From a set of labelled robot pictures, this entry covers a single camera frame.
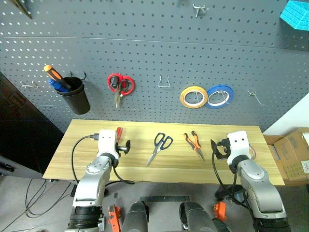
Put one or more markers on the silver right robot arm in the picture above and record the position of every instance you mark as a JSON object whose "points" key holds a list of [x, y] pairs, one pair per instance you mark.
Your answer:
{"points": [[256, 183]]}

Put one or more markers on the black plastic tool cup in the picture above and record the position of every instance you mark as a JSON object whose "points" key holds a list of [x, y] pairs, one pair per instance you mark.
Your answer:
{"points": [[77, 101]]}

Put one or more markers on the orange plastic clamp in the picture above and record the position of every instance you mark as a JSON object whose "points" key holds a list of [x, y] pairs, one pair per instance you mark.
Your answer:
{"points": [[114, 217], [220, 211]]}

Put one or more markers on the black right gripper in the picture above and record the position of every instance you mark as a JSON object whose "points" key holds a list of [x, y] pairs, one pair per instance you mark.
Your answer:
{"points": [[223, 151]]}

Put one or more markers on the silver double prong hook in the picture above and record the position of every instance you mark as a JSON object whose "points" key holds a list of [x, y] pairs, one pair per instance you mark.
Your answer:
{"points": [[197, 10]]}

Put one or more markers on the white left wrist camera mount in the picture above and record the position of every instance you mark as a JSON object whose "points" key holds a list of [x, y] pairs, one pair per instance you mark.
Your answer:
{"points": [[106, 145]]}

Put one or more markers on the dark grey rounded shape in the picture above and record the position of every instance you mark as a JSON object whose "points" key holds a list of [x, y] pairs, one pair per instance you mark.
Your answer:
{"points": [[135, 217], [198, 217]]}

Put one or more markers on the grey metal pegboard wall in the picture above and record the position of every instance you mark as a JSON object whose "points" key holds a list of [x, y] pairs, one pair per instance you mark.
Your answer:
{"points": [[154, 48]]}

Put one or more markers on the orange black needle nose pliers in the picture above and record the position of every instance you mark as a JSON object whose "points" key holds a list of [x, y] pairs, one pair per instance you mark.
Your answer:
{"points": [[196, 147]]}

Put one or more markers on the blue tape roll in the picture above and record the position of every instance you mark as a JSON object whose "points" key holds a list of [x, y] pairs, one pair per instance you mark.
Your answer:
{"points": [[224, 87]]}

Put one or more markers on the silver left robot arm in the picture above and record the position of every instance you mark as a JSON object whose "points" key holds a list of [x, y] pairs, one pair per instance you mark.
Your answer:
{"points": [[91, 178]]}

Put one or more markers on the black flat bar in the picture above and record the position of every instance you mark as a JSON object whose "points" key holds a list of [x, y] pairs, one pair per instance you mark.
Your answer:
{"points": [[164, 198]]}

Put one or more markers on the yellow tape roll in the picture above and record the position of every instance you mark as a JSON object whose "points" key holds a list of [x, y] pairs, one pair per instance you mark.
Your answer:
{"points": [[181, 99]]}

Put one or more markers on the black table leg base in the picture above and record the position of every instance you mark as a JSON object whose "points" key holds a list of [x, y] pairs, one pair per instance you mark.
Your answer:
{"points": [[223, 193]]}

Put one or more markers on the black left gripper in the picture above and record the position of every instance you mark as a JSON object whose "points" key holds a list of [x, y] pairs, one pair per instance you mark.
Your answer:
{"points": [[118, 147]]}

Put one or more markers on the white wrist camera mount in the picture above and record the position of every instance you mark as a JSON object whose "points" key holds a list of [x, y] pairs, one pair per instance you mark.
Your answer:
{"points": [[106, 145], [237, 147]]}

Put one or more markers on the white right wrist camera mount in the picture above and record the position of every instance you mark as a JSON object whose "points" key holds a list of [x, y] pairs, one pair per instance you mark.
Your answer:
{"points": [[237, 147]]}

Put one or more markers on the brown cardboard box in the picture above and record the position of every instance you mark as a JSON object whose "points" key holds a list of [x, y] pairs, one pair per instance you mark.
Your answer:
{"points": [[289, 154]]}

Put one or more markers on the cyan plastic basket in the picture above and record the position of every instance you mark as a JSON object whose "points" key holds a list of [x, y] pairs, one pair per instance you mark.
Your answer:
{"points": [[295, 15]]}

